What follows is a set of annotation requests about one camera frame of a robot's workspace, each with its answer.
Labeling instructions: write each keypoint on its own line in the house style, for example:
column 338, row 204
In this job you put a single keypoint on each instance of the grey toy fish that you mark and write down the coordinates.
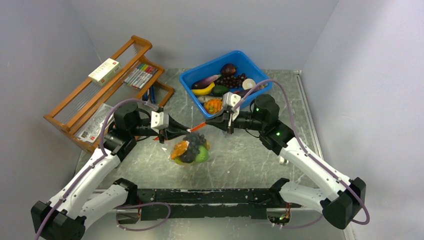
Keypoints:
column 205, row 98

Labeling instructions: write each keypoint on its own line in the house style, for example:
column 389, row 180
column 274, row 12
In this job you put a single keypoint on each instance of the red grape bunch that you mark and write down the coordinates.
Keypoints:
column 232, row 82

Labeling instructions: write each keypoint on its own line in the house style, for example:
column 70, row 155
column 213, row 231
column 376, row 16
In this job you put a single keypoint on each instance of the wooden rack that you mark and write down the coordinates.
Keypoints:
column 79, row 107

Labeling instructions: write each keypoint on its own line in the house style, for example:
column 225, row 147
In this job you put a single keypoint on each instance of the dark grape bunch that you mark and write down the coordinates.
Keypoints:
column 195, row 141

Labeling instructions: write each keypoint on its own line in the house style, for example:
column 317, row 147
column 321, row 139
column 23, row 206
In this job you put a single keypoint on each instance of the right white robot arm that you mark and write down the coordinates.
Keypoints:
column 337, row 197

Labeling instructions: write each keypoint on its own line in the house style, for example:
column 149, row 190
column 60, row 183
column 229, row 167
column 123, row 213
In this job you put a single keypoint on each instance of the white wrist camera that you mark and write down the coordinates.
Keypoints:
column 231, row 104
column 159, row 121

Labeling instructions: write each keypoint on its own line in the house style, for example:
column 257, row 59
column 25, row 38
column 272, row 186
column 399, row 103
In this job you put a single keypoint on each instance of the small white plastic block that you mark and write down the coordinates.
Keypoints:
column 282, row 161

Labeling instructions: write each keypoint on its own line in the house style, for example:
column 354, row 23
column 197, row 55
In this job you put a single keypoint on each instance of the coloured marker pack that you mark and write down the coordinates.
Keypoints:
column 140, row 75

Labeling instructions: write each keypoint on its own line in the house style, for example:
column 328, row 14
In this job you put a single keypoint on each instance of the clear zip bag red zipper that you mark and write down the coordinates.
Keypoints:
column 169, row 144

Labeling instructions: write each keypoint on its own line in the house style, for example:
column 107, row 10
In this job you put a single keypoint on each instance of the green bumpy fruit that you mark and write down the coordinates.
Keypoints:
column 203, row 155

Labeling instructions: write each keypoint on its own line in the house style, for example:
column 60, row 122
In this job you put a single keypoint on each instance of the single yellow banana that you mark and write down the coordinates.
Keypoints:
column 204, row 91

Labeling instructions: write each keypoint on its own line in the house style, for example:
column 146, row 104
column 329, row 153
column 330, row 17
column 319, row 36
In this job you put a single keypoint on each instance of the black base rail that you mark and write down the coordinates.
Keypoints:
column 175, row 203

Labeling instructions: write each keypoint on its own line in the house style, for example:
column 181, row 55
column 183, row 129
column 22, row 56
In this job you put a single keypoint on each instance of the dark red fruit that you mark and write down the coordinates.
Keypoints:
column 228, row 70

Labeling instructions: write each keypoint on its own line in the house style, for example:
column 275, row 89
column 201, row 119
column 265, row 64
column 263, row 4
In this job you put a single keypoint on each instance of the orange toy pineapple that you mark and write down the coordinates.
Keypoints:
column 213, row 106

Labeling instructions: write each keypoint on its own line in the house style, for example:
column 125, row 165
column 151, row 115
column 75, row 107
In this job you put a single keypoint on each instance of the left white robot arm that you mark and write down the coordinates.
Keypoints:
column 69, row 213

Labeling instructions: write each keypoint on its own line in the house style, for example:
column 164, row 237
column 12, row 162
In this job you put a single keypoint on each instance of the green avocado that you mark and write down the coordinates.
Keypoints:
column 219, row 90

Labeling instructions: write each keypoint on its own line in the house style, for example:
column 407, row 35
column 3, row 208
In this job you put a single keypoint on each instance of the blue plastic bin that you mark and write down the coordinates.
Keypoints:
column 236, row 57

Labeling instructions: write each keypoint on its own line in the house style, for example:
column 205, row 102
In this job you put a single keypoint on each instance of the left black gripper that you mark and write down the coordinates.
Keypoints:
column 175, row 129

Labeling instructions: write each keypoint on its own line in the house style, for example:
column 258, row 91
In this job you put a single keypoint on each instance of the long purple eggplant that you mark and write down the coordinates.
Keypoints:
column 246, row 92

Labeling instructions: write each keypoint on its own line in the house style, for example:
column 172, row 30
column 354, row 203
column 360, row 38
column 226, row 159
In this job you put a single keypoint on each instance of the cut brown white mushroom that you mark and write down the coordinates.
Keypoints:
column 248, row 83

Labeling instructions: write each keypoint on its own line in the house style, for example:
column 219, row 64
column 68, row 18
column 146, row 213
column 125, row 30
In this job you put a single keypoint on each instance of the yellow banana bunch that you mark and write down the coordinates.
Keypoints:
column 177, row 161

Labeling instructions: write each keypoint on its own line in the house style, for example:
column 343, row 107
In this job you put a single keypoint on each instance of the white red box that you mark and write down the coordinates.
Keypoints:
column 105, row 72

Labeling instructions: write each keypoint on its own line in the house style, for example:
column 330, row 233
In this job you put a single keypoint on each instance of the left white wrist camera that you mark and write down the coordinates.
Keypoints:
column 159, row 121

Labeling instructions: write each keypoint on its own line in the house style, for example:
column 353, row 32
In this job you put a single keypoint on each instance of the packaged ruler set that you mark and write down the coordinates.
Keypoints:
column 90, row 131

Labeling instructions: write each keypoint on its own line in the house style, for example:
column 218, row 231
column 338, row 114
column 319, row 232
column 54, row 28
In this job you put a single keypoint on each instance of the blue pens on rack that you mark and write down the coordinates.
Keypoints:
column 149, row 95

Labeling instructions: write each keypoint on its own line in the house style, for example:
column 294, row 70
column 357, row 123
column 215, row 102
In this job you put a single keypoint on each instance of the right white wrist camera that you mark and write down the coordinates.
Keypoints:
column 231, row 104

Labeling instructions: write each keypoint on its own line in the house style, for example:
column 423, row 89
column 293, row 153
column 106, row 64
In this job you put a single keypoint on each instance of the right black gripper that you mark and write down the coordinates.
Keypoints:
column 224, row 121

